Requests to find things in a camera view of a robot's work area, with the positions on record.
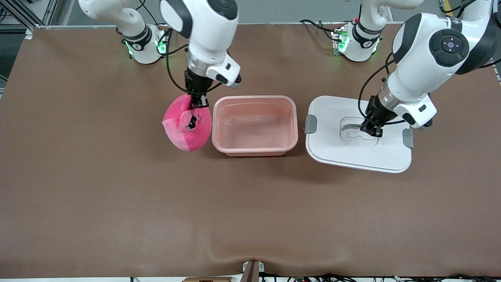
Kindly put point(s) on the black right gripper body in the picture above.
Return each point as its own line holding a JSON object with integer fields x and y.
{"x": 194, "y": 84}

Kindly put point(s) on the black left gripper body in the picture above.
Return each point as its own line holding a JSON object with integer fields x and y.
{"x": 378, "y": 111}

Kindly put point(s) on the white box lid grey latches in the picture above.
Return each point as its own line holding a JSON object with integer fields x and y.
{"x": 352, "y": 152}

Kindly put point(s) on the pink plush toy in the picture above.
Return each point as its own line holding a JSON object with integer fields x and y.
{"x": 184, "y": 135}

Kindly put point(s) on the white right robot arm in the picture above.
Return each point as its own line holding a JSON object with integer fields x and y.
{"x": 203, "y": 27}

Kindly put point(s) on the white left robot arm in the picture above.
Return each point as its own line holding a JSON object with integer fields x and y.
{"x": 430, "y": 51}

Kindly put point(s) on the pink translucent plastic box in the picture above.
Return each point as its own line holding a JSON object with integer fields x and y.
{"x": 254, "y": 129}

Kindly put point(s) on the brown cardboard piece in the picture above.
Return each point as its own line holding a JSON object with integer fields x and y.
{"x": 207, "y": 279}

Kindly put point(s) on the silver table edge rail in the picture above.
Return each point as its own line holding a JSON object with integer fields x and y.
{"x": 274, "y": 24}

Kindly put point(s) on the aluminium frame post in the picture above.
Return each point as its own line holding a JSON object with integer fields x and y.
{"x": 23, "y": 11}

